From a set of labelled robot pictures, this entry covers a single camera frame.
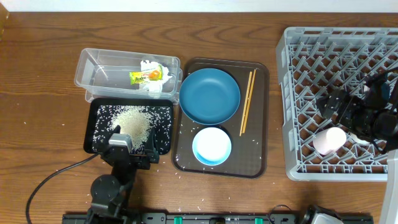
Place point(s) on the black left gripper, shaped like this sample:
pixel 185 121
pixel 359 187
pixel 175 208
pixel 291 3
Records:
pixel 148 158

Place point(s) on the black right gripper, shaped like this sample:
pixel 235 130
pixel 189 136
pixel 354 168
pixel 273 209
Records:
pixel 343 113

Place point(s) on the pale pink cup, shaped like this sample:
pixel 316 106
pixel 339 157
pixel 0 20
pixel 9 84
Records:
pixel 329 140

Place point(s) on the white tissue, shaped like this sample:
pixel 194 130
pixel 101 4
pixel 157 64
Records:
pixel 157 84

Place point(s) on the yellow green snack wrapper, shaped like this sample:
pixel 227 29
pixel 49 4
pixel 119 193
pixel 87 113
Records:
pixel 149 75

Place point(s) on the light blue rice bowl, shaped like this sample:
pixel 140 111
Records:
pixel 211 146

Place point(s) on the dark blue plate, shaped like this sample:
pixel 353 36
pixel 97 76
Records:
pixel 209 96

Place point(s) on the wooden chopstick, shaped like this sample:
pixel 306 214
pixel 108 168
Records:
pixel 245 103
pixel 249 100

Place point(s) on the white cup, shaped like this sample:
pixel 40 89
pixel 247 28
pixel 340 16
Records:
pixel 358 140

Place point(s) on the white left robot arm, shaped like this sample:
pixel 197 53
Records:
pixel 110 193

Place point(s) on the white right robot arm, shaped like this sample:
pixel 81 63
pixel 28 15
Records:
pixel 381 97

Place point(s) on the black food waste tray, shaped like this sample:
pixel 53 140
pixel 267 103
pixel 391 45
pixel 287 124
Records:
pixel 103 109

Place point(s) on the grey dishwasher rack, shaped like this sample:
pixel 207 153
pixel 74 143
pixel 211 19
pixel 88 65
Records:
pixel 311 63

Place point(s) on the clear plastic waste bin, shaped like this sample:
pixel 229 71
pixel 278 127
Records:
pixel 105 73

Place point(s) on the pile of rice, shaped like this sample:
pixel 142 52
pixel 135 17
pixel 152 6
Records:
pixel 136 122

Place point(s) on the dark brown serving tray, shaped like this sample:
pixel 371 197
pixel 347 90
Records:
pixel 249 151

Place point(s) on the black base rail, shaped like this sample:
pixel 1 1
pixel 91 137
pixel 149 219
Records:
pixel 161 218

